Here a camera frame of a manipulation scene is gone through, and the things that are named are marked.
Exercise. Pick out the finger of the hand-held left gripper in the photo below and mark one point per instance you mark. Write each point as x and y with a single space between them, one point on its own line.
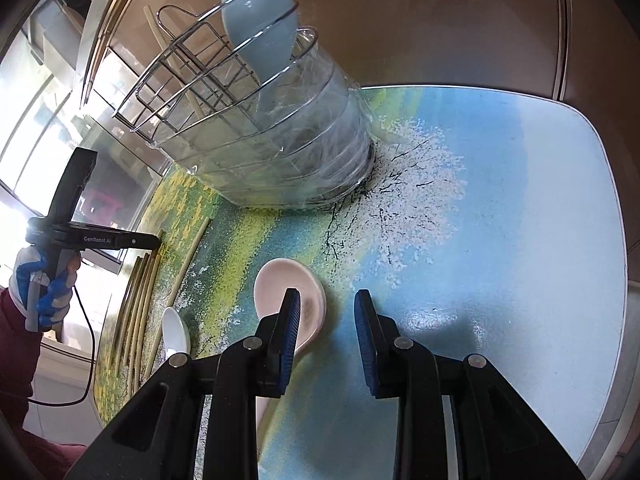
142 241

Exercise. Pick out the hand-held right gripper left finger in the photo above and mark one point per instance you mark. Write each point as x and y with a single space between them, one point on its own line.
290 340

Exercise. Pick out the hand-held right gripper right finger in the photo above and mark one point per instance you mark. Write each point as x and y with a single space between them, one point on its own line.
364 345

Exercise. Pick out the pink spoon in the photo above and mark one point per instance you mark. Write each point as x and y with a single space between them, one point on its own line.
280 280

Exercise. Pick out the person's left forearm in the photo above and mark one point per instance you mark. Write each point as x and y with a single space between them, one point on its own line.
15 355

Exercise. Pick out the person's left hand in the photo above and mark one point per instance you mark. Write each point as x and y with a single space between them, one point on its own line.
54 291

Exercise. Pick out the row of bamboo chopsticks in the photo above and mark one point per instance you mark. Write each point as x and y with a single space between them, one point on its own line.
136 310

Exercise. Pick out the white spoon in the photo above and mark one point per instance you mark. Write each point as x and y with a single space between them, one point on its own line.
175 329

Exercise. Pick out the beige bamboo chopstick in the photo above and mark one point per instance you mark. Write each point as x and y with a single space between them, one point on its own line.
165 55

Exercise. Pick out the printed landscape placemat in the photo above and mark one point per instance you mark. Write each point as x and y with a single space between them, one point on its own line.
500 210

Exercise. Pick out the person's maroon clothing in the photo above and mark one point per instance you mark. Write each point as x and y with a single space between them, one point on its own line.
52 460

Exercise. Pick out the light blue spoon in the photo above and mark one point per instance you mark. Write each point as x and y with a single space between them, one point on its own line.
260 25

